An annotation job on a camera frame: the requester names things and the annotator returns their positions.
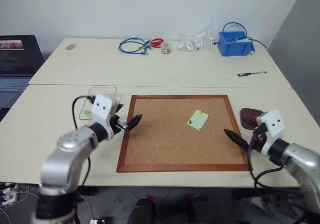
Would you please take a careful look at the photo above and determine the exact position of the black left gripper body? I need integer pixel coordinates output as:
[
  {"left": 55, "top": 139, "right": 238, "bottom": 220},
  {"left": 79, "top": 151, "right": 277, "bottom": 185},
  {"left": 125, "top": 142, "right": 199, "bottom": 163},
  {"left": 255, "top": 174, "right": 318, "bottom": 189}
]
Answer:
[{"left": 109, "top": 114, "right": 129, "bottom": 136}]

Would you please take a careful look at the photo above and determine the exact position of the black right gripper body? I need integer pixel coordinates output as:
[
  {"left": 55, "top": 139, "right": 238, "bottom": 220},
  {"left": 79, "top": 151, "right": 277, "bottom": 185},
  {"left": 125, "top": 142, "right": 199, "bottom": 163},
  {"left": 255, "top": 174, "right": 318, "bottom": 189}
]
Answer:
[{"left": 247, "top": 123, "right": 267, "bottom": 155}]

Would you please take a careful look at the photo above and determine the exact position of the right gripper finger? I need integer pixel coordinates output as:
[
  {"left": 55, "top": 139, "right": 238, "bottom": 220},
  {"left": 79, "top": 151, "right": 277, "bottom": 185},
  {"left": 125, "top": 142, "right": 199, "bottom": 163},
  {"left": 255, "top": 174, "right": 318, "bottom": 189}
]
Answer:
[
  {"left": 223, "top": 128, "right": 250, "bottom": 150},
  {"left": 240, "top": 118, "right": 258, "bottom": 126}
]

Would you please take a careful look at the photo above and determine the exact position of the light green paper note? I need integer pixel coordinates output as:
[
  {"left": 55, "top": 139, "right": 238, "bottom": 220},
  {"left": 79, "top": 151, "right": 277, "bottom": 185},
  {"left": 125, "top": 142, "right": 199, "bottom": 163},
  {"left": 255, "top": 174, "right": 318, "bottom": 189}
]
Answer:
[{"left": 187, "top": 109, "right": 210, "bottom": 131}]

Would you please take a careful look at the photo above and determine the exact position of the wood-framed cork board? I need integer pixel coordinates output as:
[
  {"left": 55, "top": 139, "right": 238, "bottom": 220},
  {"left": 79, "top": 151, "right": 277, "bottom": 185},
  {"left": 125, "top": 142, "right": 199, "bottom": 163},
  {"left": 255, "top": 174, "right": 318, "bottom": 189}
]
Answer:
[{"left": 116, "top": 94, "right": 252, "bottom": 173}]

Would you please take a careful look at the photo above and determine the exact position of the dark red plastic tray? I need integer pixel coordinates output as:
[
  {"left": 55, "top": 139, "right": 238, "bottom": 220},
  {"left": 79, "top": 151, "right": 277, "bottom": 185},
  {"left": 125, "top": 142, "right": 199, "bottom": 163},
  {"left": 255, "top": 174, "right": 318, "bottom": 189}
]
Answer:
[{"left": 238, "top": 107, "right": 264, "bottom": 130}]

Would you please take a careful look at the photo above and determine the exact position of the clear plastic tray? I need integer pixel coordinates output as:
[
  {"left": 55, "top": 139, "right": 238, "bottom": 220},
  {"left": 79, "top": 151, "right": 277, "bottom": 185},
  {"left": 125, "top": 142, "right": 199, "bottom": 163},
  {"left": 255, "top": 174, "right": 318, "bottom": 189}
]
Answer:
[{"left": 78, "top": 86, "right": 124, "bottom": 121}]

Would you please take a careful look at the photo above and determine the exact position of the black and silver pen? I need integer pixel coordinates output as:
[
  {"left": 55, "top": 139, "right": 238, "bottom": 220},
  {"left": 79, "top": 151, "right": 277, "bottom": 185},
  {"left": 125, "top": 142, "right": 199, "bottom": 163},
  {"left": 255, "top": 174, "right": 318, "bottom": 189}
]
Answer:
[{"left": 237, "top": 71, "right": 268, "bottom": 78}]

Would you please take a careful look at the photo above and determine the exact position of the blue plastic storage bin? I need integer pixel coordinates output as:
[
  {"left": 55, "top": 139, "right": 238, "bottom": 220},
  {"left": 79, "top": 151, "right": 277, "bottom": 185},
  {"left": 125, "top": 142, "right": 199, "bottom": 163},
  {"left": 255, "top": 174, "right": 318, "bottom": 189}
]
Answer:
[{"left": 216, "top": 31, "right": 256, "bottom": 58}]

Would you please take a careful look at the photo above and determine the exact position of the small clear labelled jar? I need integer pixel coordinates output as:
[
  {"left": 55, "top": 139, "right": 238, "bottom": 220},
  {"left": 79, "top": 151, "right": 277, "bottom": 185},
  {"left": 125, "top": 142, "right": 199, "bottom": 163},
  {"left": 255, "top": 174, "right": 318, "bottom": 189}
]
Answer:
[{"left": 160, "top": 42, "right": 173, "bottom": 55}]

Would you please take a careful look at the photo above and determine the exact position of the plastic bag of white parts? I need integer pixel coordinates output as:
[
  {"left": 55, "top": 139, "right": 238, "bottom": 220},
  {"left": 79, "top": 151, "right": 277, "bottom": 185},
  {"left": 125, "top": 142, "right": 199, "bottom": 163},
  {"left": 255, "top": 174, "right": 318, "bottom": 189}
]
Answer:
[{"left": 177, "top": 33, "right": 205, "bottom": 52}]

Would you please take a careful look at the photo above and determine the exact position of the empty clear plastic bag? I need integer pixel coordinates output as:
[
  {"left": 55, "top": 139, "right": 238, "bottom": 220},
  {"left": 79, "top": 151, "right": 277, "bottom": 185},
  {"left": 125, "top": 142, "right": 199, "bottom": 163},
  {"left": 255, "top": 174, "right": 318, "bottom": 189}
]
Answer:
[{"left": 194, "top": 23, "right": 216, "bottom": 49}]

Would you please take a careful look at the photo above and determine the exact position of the grey open laptop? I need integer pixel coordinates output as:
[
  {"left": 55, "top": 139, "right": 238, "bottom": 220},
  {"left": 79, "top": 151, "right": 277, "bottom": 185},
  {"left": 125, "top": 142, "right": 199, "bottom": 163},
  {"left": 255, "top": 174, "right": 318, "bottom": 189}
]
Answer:
[{"left": 0, "top": 35, "right": 46, "bottom": 110}]

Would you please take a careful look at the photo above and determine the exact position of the white power strip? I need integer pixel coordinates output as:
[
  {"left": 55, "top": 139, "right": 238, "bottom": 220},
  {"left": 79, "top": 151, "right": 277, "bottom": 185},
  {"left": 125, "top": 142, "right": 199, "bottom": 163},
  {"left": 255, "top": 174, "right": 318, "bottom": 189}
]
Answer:
[{"left": 0, "top": 183, "right": 20, "bottom": 206}]

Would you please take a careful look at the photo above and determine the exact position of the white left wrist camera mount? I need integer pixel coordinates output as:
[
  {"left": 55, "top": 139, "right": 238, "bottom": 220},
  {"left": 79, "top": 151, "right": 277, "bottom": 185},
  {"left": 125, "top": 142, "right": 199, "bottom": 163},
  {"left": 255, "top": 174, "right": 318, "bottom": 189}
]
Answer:
[{"left": 90, "top": 94, "right": 114, "bottom": 141}]

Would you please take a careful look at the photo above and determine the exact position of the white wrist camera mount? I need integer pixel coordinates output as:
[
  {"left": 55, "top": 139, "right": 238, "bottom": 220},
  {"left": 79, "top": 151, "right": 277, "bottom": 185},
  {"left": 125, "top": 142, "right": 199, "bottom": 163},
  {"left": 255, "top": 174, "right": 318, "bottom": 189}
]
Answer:
[
  {"left": 90, "top": 94, "right": 114, "bottom": 141},
  {"left": 255, "top": 109, "right": 286, "bottom": 158}
]

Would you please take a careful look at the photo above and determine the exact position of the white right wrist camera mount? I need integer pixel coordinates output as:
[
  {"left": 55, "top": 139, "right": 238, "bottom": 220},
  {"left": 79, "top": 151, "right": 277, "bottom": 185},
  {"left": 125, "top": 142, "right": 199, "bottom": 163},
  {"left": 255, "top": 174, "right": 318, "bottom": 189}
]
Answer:
[{"left": 255, "top": 109, "right": 286, "bottom": 158}]

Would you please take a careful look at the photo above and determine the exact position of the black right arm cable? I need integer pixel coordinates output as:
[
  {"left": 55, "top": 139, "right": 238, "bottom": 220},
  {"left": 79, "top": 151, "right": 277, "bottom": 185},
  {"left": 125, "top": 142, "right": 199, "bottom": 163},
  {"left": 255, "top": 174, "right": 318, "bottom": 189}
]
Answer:
[{"left": 247, "top": 143, "right": 285, "bottom": 189}]

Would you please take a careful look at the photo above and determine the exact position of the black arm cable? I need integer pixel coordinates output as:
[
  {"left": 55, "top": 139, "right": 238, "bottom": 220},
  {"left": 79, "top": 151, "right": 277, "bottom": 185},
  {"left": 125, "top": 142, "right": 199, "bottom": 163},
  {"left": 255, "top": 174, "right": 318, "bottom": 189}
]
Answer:
[
  {"left": 247, "top": 143, "right": 285, "bottom": 189},
  {"left": 71, "top": 96, "right": 97, "bottom": 187}
]

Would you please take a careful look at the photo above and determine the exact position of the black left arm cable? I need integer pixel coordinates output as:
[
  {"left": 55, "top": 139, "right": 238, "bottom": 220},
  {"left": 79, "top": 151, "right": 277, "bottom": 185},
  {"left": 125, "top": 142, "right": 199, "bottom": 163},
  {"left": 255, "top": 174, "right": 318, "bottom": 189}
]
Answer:
[{"left": 71, "top": 96, "right": 97, "bottom": 187}]

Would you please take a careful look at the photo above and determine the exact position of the coiled blue network cable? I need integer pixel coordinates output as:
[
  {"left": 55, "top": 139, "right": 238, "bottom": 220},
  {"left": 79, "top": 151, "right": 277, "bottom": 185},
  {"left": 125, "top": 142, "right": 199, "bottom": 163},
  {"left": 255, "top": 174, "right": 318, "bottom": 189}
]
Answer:
[{"left": 118, "top": 37, "right": 154, "bottom": 56}]

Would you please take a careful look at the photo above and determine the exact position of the long blue network cable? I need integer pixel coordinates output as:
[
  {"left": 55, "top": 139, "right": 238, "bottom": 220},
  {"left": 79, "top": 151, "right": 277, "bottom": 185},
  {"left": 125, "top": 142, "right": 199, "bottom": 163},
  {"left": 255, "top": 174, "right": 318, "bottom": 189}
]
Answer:
[{"left": 221, "top": 21, "right": 269, "bottom": 50}]

